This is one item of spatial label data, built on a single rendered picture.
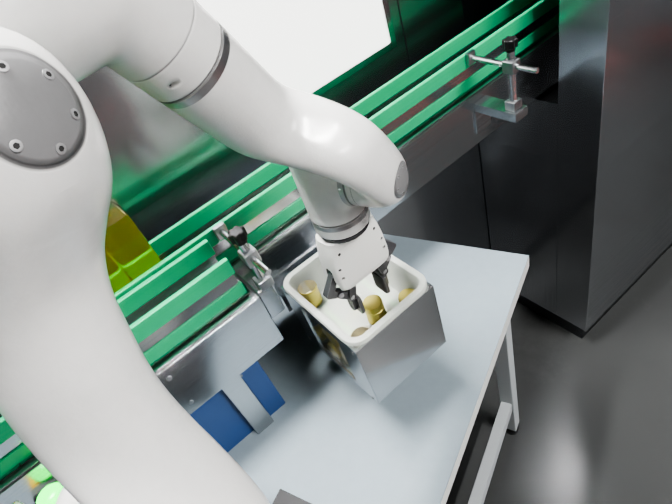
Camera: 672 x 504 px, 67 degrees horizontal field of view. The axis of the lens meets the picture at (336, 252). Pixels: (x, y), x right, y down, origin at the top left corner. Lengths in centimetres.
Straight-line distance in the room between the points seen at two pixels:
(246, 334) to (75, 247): 59
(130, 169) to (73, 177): 70
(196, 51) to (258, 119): 10
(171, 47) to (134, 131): 54
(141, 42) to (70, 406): 27
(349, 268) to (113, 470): 45
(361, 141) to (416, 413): 59
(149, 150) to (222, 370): 41
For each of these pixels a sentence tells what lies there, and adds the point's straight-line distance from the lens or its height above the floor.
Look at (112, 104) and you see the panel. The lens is 96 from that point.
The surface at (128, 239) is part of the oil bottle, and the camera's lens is 88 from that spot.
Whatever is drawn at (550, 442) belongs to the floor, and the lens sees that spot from 180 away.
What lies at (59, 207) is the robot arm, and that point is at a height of 151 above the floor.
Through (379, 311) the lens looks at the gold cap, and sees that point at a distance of 87.
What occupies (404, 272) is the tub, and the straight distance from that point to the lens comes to 87.
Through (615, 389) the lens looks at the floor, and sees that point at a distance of 191.
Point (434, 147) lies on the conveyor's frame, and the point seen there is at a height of 100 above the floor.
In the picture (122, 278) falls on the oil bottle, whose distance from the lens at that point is 90.
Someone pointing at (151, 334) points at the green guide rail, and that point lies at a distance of 85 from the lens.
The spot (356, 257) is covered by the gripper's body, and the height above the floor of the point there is 112.
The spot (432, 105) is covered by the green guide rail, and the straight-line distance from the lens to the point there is 114.
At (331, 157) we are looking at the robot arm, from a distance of 55.
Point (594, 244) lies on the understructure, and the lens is 161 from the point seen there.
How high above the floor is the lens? 163
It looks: 41 degrees down
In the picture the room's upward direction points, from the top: 22 degrees counter-clockwise
